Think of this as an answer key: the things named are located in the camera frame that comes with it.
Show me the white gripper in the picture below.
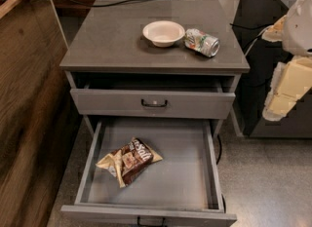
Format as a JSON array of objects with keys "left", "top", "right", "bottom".
[{"left": 261, "top": 0, "right": 312, "bottom": 121}]

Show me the black middle drawer handle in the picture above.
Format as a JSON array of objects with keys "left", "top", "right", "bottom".
[{"left": 136, "top": 216, "right": 166, "bottom": 227}]

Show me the wooden panel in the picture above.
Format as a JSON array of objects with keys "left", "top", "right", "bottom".
[{"left": 0, "top": 0, "right": 79, "bottom": 227}]

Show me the white bowl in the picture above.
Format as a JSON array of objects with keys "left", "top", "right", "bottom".
[{"left": 142, "top": 20, "right": 185, "bottom": 48}]

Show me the brown chip bag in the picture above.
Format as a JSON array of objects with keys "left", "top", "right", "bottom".
[{"left": 96, "top": 137, "right": 163, "bottom": 188}]

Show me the grey top drawer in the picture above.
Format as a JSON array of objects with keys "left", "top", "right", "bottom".
[{"left": 70, "top": 87, "right": 235, "bottom": 119}]

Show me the black top drawer handle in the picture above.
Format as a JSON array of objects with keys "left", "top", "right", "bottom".
[{"left": 140, "top": 99, "right": 168, "bottom": 108}]

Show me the crushed soda can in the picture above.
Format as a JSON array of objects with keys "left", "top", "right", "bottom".
[{"left": 184, "top": 28, "right": 220, "bottom": 57}]

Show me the grey open middle drawer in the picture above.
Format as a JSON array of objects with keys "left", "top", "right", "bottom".
[{"left": 61, "top": 117, "right": 237, "bottom": 227}]

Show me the white power cable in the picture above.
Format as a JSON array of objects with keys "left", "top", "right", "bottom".
[{"left": 244, "top": 25, "right": 272, "bottom": 57}]

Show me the grey drawer cabinet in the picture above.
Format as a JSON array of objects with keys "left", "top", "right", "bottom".
[{"left": 60, "top": 0, "right": 249, "bottom": 135}]

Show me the black drawer handle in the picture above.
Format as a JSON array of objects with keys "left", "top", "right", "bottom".
[
  {"left": 136, "top": 216, "right": 166, "bottom": 227},
  {"left": 140, "top": 99, "right": 168, "bottom": 108}
]

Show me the black power cable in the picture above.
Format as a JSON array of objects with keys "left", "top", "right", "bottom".
[{"left": 229, "top": 22, "right": 274, "bottom": 32}]

